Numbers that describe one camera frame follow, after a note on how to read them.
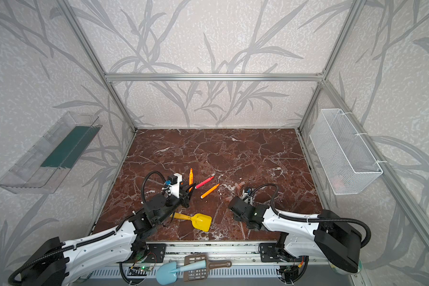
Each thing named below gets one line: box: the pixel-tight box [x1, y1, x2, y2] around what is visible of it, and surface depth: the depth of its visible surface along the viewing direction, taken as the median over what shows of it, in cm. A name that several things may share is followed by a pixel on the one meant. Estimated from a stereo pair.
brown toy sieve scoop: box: [183, 253, 233, 282], surface depth 71 cm
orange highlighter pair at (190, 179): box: [188, 168, 194, 193], surface depth 75 cm
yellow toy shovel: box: [169, 212, 213, 232], surface depth 83 cm
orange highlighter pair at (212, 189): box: [200, 183, 221, 200], surface depth 93 cm
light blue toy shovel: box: [156, 259, 207, 285], surface depth 71 cm
